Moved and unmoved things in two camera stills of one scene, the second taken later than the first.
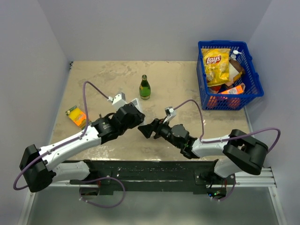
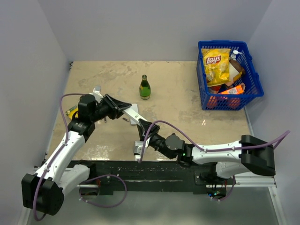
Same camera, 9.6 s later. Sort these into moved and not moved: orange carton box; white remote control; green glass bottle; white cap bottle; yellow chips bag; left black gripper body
Moved: left black gripper body; white remote control
Not moved: white cap bottle; green glass bottle; yellow chips bag; orange carton box
